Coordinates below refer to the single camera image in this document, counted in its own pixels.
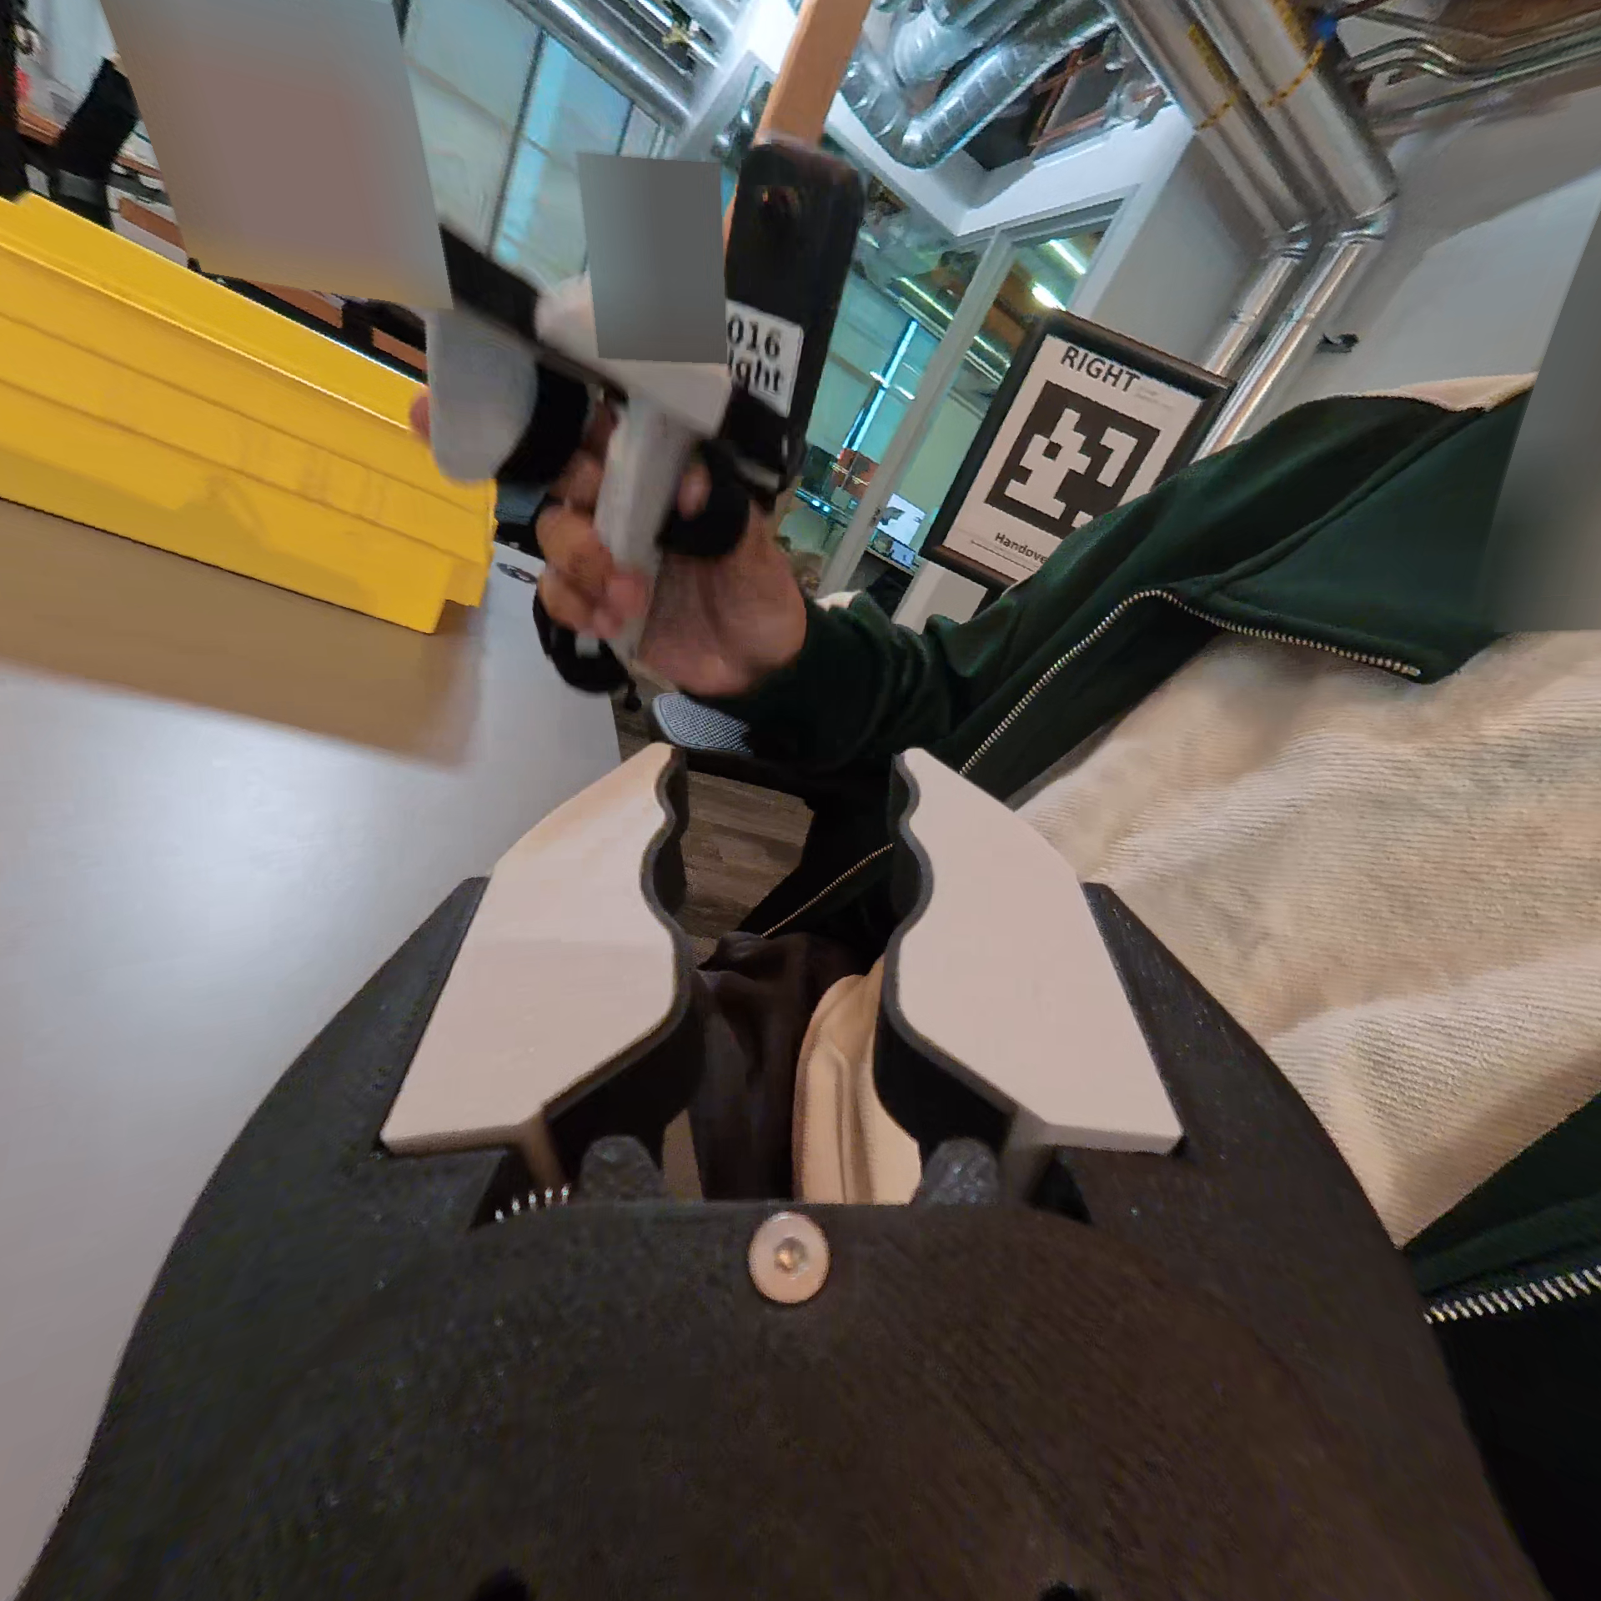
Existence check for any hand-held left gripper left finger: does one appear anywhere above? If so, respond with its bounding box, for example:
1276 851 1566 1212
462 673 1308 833
381 746 697 1153

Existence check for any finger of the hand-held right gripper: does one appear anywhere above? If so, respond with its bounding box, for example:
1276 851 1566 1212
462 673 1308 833
426 311 543 483
537 276 732 433

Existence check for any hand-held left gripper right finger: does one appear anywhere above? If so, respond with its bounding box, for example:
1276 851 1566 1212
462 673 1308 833
879 750 1185 1149

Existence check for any yellow plastic bin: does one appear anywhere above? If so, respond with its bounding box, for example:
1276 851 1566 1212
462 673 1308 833
0 193 499 630

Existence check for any person's right forearm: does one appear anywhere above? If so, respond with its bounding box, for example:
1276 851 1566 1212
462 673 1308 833
737 400 1541 802

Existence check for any person's right hand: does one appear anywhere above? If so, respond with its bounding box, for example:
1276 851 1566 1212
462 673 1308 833
412 385 808 693

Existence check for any wooden pillar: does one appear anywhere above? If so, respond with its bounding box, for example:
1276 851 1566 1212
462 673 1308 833
751 0 872 153

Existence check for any framed marker sign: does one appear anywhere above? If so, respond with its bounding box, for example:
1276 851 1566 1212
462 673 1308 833
921 311 1234 591

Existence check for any silver ventilation duct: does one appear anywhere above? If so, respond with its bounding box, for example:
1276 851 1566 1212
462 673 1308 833
801 0 1402 414

